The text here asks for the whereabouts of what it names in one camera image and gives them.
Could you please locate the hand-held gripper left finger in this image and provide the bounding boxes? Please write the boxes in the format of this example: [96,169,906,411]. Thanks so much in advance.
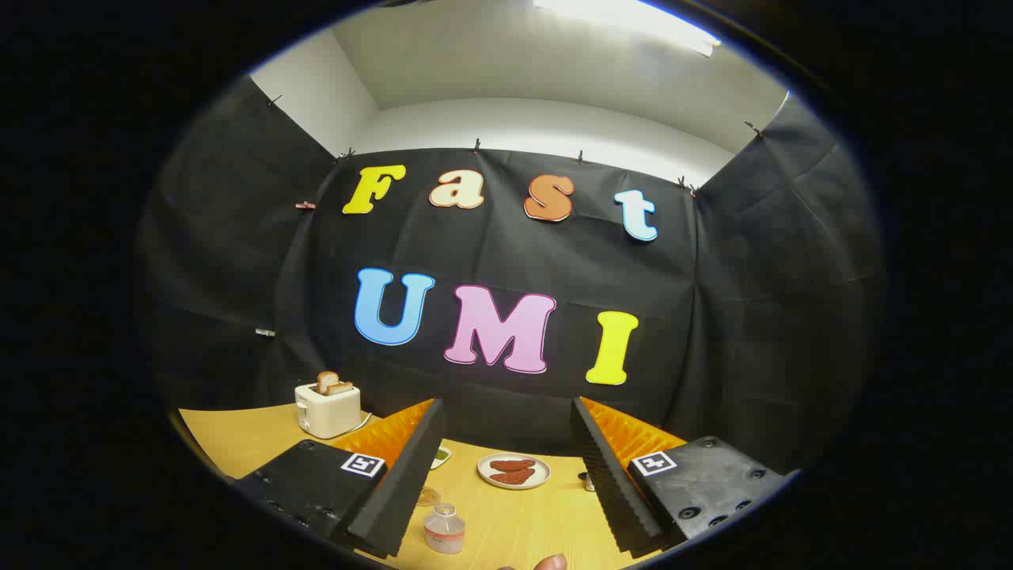
[230,398,446,560]

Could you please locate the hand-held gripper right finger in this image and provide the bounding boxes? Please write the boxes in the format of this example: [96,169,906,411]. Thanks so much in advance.
[571,396,796,557]

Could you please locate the clear plastic juice bottle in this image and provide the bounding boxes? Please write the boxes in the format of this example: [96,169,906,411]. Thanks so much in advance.
[423,503,466,555]

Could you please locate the white round plate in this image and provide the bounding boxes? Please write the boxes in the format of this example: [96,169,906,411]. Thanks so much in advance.
[477,454,552,491]

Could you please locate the white toaster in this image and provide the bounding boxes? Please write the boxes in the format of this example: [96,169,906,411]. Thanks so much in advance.
[295,383,362,440]

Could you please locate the wooden table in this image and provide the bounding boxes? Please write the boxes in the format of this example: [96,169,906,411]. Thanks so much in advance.
[178,404,689,570]

